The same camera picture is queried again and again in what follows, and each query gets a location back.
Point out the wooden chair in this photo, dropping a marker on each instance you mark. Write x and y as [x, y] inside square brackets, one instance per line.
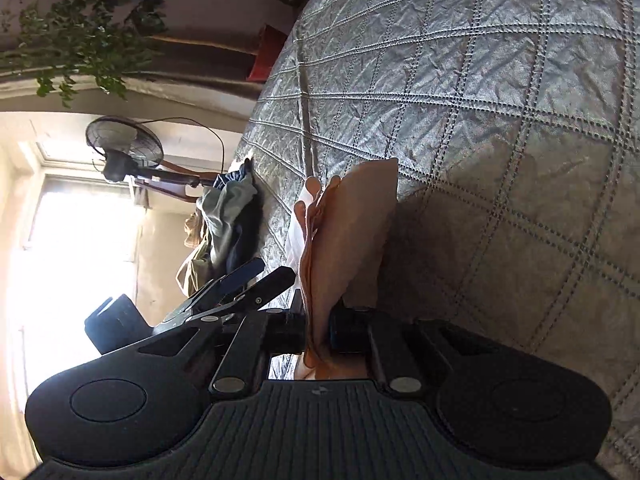
[175, 195]

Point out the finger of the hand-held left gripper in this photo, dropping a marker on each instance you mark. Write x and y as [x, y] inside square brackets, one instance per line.
[245, 271]
[275, 281]

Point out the pink garment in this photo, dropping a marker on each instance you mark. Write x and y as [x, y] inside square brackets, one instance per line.
[345, 240]

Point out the navy blue garment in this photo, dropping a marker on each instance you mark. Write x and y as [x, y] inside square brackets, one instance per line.
[235, 177]

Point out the grey quilted bedspread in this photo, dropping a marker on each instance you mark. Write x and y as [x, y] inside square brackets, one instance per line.
[500, 110]

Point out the black standing fan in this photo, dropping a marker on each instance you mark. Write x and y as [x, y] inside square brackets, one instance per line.
[125, 145]

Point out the beige garment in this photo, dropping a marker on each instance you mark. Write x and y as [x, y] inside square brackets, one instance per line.
[192, 270]

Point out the light blue garment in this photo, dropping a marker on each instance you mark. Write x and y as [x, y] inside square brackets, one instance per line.
[225, 205]

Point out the red-brown box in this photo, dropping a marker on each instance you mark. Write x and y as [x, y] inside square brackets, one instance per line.
[262, 60]

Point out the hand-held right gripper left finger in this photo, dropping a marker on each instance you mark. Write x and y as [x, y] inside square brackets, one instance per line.
[287, 332]

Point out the black garment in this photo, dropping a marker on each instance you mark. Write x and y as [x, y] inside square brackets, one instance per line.
[246, 232]

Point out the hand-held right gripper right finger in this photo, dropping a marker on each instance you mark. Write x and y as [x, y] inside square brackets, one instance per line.
[346, 331]

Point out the green potted plant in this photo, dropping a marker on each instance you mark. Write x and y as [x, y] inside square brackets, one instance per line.
[85, 35]

